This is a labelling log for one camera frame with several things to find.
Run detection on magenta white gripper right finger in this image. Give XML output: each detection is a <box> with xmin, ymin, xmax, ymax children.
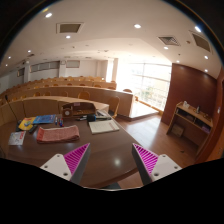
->
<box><xmin>132</xmin><ymin>143</ymin><xmax>181</xmax><ymax>185</ymax></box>

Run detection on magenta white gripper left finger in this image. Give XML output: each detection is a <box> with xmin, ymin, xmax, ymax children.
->
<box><xmin>41</xmin><ymin>143</ymin><xmax>91</xmax><ymax>185</ymax></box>

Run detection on folded pink red towel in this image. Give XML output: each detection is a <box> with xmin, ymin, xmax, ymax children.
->
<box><xmin>36</xmin><ymin>125</ymin><xmax>80</xmax><ymax>143</ymax></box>

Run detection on white notebook pad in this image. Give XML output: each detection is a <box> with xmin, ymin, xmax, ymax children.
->
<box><xmin>89</xmin><ymin>120</ymin><xmax>119</xmax><ymax>134</ymax></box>

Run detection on red blue marker pens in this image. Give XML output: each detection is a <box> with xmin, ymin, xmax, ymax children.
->
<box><xmin>55</xmin><ymin>116</ymin><xmax>64</xmax><ymax>127</ymax></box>

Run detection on black small box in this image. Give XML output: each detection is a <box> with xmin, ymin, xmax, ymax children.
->
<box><xmin>87</xmin><ymin>114</ymin><xmax>96</xmax><ymax>122</ymax></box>

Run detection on black remote control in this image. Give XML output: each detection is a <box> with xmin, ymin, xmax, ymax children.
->
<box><xmin>29</xmin><ymin>125</ymin><xmax>38</xmax><ymax>134</ymax></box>

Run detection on wooden desktop organizer box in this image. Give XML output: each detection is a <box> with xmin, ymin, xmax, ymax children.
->
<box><xmin>61</xmin><ymin>102</ymin><xmax>96</xmax><ymax>117</ymax></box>

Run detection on wooden lectern shelf cabinet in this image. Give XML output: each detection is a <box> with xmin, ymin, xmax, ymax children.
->
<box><xmin>167</xmin><ymin>102</ymin><xmax>213</xmax><ymax>147</ymax></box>

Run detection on yellow package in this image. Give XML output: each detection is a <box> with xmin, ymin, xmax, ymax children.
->
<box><xmin>19</xmin><ymin>117</ymin><xmax>35</xmax><ymax>131</ymax></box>

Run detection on white red booklet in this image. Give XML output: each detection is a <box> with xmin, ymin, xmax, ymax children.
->
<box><xmin>8</xmin><ymin>131</ymin><xmax>26</xmax><ymax>145</ymax></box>

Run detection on long curved wooden desk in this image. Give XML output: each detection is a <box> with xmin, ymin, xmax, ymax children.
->
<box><xmin>0</xmin><ymin>86</ymin><xmax>134</xmax><ymax>117</ymax></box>

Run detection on wooden chair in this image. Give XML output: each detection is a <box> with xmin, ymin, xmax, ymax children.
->
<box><xmin>108</xmin><ymin>97</ymin><xmax>120</xmax><ymax>118</ymax></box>

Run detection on black gooseneck microphone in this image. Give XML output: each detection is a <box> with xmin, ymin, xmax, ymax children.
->
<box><xmin>4</xmin><ymin>95</ymin><xmax>21</xmax><ymax>132</ymax></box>

